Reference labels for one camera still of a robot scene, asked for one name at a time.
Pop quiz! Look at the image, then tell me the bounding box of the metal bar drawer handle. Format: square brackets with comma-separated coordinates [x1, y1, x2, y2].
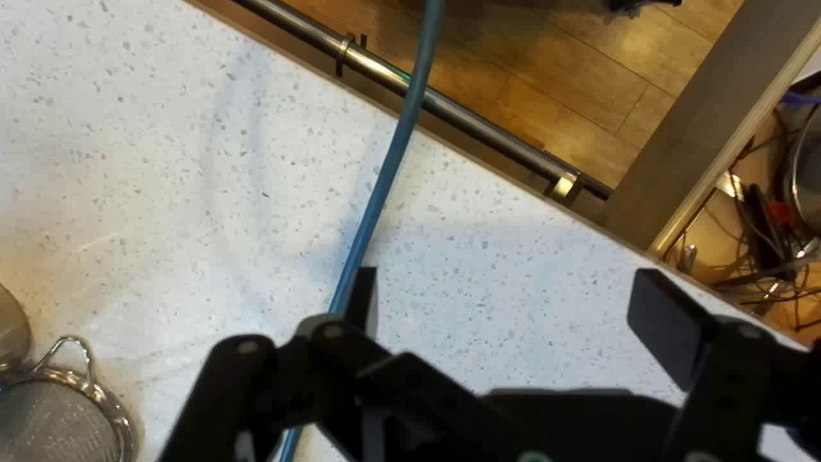
[232, 0, 616, 205]

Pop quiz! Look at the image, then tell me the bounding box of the metal mesh strainer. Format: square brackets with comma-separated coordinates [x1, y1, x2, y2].
[0, 332, 142, 462]

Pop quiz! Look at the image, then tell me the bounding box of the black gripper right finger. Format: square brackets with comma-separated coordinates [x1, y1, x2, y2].
[627, 267, 821, 462]

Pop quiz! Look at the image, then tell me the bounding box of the wooden kitchen drawer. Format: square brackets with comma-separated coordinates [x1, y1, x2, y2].
[600, 0, 821, 348]

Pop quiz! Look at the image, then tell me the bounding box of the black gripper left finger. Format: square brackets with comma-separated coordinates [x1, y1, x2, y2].
[156, 264, 482, 462]

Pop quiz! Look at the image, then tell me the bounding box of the blue-grey power cable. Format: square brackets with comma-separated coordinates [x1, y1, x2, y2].
[274, 0, 450, 462]

